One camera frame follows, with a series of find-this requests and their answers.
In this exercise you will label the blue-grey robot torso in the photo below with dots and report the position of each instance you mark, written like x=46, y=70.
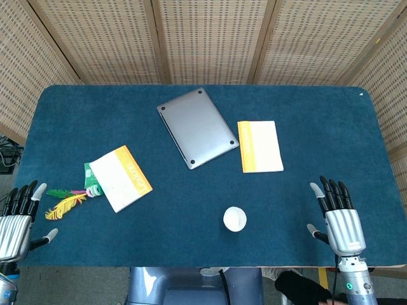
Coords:
x=152, y=286

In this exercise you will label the woven wooden folding screen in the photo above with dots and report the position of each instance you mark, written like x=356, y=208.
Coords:
x=206, y=38

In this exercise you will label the white paper cup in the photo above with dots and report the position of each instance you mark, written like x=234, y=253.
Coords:
x=234, y=218

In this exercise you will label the blue carpet table mat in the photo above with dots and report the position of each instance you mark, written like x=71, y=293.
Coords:
x=190, y=241

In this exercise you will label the yellow feather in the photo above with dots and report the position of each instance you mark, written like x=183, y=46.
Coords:
x=63, y=206

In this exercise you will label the green packet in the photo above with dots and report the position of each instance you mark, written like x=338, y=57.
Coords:
x=89, y=178

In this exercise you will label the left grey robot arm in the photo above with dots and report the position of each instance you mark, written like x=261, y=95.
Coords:
x=6, y=286

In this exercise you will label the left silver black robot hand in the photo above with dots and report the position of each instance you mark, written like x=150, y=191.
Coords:
x=16, y=232

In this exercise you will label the orange white Lexicon notebook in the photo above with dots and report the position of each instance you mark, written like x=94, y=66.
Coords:
x=262, y=146
x=121, y=179

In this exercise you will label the pink feather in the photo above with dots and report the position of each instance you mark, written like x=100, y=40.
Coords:
x=78, y=192

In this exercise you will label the yellow floor tape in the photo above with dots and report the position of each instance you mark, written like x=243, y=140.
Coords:
x=323, y=278

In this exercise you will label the white shoe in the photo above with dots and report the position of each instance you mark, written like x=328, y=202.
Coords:
x=271, y=273

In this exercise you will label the grey closed laptop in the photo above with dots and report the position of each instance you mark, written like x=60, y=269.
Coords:
x=197, y=127

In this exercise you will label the green feather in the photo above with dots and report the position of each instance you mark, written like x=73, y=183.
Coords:
x=58, y=192

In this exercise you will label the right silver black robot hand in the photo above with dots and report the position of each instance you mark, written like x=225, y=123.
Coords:
x=345, y=230

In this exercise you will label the black sleeved person arm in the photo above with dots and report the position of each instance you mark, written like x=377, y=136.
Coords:
x=299, y=287

